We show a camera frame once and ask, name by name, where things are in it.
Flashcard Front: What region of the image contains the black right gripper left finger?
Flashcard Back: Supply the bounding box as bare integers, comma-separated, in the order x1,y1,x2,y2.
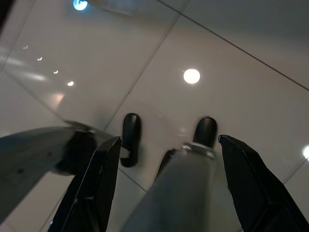
48,136,123,232

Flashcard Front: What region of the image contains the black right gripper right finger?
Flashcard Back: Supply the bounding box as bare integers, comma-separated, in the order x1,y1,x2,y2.
217,134,309,232

